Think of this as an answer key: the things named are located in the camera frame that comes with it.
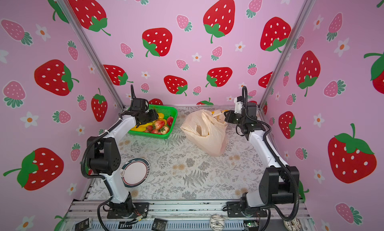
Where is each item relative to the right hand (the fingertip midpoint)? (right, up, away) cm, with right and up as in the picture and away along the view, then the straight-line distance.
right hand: (224, 111), depth 83 cm
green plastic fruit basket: (-39, +2, +35) cm, 52 cm away
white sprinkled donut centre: (-6, -54, -13) cm, 55 cm away
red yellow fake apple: (-41, -7, +13) cm, 43 cm away
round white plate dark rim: (-50, -33, -3) cm, 60 cm away
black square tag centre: (-33, -54, -14) cm, 65 cm away
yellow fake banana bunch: (-52, -10, +13) cm, 54 cm away
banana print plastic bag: (-10, -10, -8) cm, 17 cm away
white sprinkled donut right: (+30, -54, -15) cm, 63 cm away
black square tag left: (-69, -54, -14) cm, 89 cm away
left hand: (-43, -1, +14) cm, 45 cm away
